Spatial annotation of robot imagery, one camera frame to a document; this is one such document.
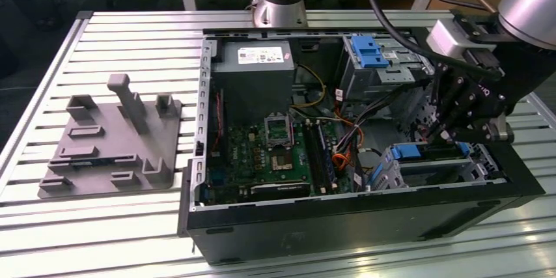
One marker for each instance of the black graphics card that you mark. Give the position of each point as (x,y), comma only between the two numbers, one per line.
(277,190)

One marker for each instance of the black RAM slot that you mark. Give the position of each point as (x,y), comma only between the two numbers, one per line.
(327,154)
(311,154)

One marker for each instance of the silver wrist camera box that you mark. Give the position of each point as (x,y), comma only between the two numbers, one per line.
(447,38)

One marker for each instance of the green RAM stick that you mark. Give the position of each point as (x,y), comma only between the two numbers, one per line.
(93,162)

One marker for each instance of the metal disk bay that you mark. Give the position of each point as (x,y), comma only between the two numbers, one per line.
(433,174)

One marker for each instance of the hard disk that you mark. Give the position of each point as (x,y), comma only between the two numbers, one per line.
(408,153)

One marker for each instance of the blue drive latch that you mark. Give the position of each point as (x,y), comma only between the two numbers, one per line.
(369,53)

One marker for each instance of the green motherboard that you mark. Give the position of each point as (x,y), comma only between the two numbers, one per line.
(243,157)

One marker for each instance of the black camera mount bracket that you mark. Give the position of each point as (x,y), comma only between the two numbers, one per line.
(481,60)

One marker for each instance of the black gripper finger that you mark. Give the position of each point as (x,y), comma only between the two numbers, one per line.
(439,95)
(467,118)

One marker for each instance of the grey power supply unit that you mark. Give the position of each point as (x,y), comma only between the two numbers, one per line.
(252,89)

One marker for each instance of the grey parts rack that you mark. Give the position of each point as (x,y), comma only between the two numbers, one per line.
(108,147)

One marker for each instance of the CPU socket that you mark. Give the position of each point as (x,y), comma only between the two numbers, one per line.
(283,161)

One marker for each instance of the black open PC case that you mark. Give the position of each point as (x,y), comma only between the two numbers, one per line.
(347,232)

